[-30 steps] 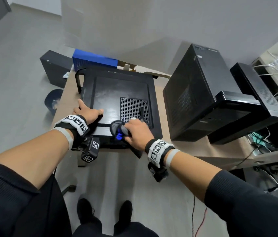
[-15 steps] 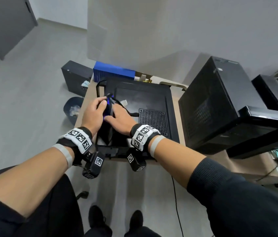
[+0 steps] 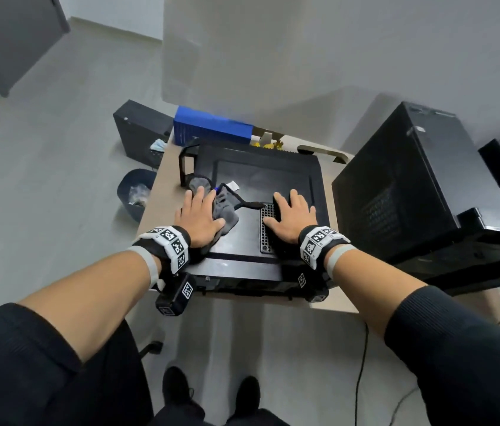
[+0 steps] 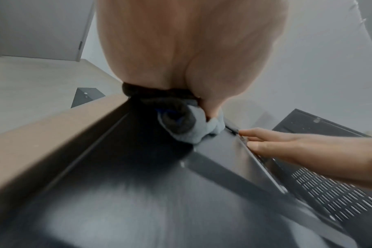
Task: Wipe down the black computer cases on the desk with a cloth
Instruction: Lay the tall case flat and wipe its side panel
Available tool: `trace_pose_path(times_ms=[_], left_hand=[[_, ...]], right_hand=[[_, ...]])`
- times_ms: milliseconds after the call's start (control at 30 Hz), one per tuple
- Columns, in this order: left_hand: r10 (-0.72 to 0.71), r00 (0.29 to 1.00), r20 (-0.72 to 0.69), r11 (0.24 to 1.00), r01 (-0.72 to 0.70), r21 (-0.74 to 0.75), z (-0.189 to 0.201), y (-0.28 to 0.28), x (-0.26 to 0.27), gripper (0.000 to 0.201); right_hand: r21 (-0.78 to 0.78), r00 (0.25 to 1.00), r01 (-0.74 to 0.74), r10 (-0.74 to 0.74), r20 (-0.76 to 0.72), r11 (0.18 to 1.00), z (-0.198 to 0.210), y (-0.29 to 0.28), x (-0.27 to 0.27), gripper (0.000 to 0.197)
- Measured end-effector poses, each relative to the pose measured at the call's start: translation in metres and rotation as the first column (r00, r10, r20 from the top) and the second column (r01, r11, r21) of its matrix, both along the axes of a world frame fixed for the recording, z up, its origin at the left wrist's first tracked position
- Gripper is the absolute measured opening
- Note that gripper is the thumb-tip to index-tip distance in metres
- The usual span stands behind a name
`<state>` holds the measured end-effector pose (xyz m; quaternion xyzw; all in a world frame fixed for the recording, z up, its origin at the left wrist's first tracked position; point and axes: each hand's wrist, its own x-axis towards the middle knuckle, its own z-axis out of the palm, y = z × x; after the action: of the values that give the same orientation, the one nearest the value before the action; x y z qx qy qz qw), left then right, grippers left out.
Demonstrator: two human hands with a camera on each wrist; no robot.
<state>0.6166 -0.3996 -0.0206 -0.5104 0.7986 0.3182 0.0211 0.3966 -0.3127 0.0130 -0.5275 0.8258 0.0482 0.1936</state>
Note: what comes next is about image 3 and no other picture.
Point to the wrist marker band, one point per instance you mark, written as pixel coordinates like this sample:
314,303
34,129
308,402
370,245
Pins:
168,246
321,244

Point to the black office chair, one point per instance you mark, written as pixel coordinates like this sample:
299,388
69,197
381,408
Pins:
121,377

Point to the person's right forearm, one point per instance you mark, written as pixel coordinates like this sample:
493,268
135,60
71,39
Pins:
401,301

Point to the person's left shoe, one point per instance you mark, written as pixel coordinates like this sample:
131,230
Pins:
176,386

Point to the person's shoe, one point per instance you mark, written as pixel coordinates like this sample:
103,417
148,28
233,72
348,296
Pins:
176,386
248,394

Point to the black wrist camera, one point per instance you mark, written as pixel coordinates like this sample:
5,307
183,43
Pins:
314,288
176,295

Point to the right wrist marker band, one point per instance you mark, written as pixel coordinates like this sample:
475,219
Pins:
321,244

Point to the dark blue waste bin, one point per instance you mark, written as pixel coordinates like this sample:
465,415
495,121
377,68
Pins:
132,190

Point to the person's legs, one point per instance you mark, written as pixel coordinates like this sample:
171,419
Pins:
214,417

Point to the person's right hand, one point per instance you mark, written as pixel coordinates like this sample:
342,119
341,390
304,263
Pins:
294,219

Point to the person's left hand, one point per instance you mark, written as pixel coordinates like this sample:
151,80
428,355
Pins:
199,221

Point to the grey cleaning cloth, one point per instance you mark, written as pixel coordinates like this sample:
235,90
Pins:
228,208

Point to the small blue plastic box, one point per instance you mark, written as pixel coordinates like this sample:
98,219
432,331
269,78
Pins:
210,126

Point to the crumpled white tissue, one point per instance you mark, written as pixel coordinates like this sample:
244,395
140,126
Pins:
158,145

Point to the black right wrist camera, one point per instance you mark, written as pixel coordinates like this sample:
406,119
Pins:
314,288

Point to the black device with blue light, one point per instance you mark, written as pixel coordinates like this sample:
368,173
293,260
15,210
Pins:
259,177

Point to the grey metal stand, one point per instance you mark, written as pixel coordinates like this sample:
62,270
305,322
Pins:
267,136

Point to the black floor box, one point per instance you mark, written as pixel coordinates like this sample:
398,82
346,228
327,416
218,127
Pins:
139,133

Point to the left wrist marker band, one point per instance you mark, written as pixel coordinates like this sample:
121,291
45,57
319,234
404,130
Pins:
168,246

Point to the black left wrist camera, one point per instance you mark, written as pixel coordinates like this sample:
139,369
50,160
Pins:
176,295

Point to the person's left forearm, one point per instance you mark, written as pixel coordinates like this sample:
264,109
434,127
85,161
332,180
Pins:
68,306

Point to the person's right shoe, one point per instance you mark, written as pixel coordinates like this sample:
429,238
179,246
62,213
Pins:
248,394

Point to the black Lenovo tower case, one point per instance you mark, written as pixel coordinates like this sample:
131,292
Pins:
396,195

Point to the grey door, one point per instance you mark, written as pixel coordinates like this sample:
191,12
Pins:
10,35

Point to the yellow banana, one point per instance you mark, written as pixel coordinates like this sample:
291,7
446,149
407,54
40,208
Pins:
256,145
274,145

